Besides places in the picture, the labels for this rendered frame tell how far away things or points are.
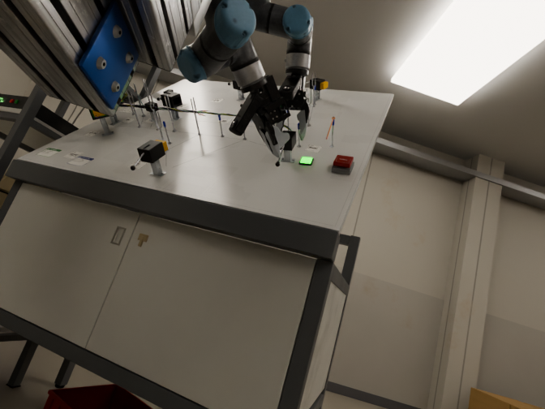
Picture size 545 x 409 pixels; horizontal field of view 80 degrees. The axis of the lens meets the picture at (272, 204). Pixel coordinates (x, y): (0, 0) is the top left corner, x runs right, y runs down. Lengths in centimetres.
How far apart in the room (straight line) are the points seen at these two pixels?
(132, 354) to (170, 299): 17
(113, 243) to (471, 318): 328
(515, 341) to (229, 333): 369
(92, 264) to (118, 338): 24
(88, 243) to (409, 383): 317
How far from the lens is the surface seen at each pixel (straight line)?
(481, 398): 351
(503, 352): 421
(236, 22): 67
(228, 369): 86
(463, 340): 370
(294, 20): 97
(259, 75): 86
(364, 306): 342
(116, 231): 109
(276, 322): 82
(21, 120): 156
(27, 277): 130
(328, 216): 82
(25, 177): 140
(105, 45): 43
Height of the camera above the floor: 70
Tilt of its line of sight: 14 degrees up
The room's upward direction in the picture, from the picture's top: 17 degrees clockwise
